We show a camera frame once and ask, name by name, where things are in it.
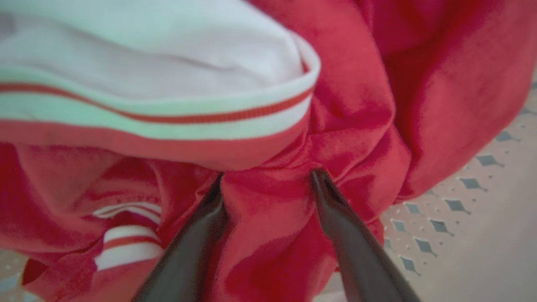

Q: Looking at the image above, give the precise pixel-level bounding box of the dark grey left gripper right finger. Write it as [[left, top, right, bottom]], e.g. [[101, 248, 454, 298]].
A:
[[310, 169, 422, 302]]

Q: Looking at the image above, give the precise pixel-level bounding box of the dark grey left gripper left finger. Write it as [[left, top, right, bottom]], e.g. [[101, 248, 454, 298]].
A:
[[132, 173, 229, 302]]

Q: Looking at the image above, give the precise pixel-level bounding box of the red and white jacket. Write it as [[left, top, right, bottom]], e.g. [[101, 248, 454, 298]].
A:
[[0, 0, 537, 302]]

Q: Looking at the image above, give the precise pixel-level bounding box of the white perforated laundry basket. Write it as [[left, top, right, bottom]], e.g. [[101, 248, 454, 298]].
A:
[[0, 71, 537, 302]]

